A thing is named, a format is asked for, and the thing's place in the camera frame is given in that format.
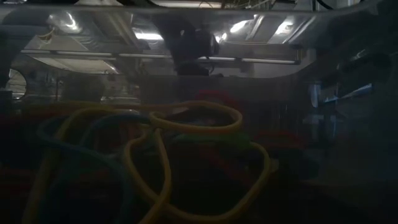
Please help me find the grey horizontal rail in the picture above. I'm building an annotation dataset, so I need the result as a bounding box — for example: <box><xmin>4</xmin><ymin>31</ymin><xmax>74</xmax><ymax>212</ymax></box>
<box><xmin>20</xmin><ymin>49</ymin><xmax>301</xmax><ymax>65</ymax></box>

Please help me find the translucent grey plastic bin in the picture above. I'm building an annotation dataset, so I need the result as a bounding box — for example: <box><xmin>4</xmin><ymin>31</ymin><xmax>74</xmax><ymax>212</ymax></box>
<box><xmin>0</xmin><ymin>6</ymin><xmax>398</xmax><ymax>224</ymax></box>

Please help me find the green rubber band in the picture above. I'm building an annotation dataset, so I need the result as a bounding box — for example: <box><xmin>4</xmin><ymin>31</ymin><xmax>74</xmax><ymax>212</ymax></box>
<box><xmin>167</xmin><ymin>132</ymin><xmax>252</xmax><ymax>151</ymax></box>

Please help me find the blue rubber band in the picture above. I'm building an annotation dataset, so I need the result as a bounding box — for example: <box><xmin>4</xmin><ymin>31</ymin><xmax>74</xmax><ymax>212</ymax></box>
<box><xmin>37</xmin><ymin>113</ymin><xmax>156</xmax><ymax>224</ymax></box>

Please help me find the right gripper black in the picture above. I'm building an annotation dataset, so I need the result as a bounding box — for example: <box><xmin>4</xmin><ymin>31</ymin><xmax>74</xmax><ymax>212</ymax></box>
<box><xmin>152</xmin><ymin>14</ymin><xmax>220</xmax><ymax>77</ymax></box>

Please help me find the white ceiling light panel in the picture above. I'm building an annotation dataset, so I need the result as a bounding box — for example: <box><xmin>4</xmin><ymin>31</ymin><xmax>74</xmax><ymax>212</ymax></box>
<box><xmin>273</xmin><ymin>19</ymin><xmax>313</xmax><ymax>43</ymax></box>
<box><xmin>229</xmin><ymin>18</ymin><xmax>265</xmax><ymax>38</ymax></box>

